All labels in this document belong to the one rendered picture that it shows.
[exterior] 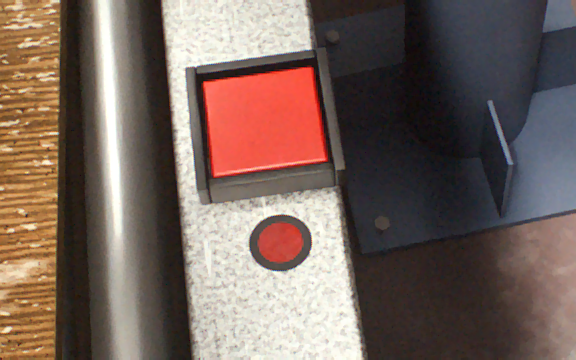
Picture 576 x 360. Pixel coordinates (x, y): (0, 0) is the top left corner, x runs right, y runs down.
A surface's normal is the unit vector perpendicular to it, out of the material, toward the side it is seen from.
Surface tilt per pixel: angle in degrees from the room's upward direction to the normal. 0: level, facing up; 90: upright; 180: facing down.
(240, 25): 0
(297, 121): 0
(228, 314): 0
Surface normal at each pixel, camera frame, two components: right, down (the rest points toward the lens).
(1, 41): -0.07, -0.49
